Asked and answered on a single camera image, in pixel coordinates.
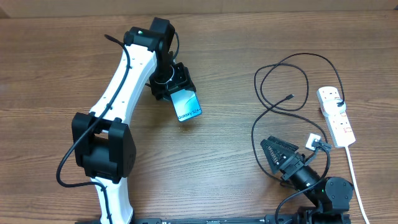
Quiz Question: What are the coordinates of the Galaxy S24+ smartphone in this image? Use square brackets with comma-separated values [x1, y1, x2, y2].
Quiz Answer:
[171, 90, 202, 122]

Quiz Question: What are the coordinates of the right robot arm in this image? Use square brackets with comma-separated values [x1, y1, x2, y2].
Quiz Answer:
[261, 134, 354, 224]

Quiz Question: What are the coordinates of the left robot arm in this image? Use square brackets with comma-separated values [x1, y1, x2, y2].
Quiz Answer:
[67, 17, 202, 223]

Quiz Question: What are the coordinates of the white charger plug adapter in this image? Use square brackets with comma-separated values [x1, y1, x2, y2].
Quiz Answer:
[320, 98, 346, 117]

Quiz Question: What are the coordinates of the white power strip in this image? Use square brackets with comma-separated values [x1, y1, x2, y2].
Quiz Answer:
[317, 86, 356, 148]

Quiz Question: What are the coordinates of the cardboard backdrop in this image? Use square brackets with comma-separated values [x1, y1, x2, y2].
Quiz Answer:
[1, 0, 397, 19]

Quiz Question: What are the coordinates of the white power strip cord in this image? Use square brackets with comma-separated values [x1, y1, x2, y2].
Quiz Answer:
[345, 146, 371, 224]

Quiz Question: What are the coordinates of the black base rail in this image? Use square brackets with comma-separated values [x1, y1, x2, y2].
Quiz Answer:
[74, 213, 352, 224]

